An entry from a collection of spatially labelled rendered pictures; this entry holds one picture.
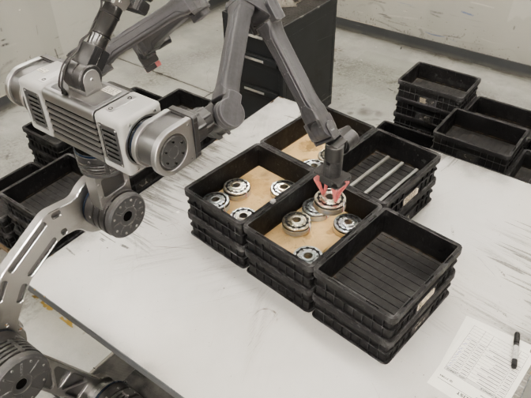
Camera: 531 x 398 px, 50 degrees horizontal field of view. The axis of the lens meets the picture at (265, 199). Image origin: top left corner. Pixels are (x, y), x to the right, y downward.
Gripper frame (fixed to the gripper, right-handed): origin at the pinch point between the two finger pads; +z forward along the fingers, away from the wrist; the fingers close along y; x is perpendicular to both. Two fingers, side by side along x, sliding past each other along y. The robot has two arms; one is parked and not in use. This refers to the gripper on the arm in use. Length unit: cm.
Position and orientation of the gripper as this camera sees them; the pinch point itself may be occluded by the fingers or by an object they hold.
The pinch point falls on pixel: (329, 196)
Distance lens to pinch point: 182.4
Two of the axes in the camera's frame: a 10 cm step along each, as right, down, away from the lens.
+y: -7.2, -4.4, 5.4
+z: 0.0, 7.7, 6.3
